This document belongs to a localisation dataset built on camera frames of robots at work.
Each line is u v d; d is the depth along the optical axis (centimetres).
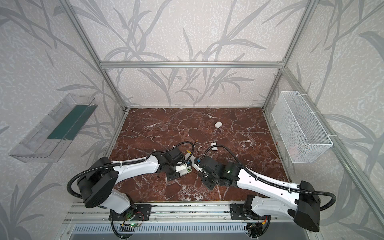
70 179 42
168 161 65
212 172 56
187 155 78
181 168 77
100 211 75
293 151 72
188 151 96
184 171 85
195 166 69
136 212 72
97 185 43
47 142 64
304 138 61
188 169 86
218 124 110
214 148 101
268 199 46
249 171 49
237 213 73
